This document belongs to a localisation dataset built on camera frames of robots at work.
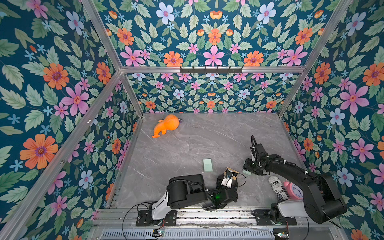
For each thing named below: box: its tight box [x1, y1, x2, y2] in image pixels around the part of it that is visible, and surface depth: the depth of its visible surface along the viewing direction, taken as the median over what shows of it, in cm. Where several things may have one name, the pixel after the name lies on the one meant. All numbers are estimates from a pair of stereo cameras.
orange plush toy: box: [151, 114, 180, 138], surface depth 108 cm
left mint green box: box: [202, 158, 213, 172], surface depth 92 cm
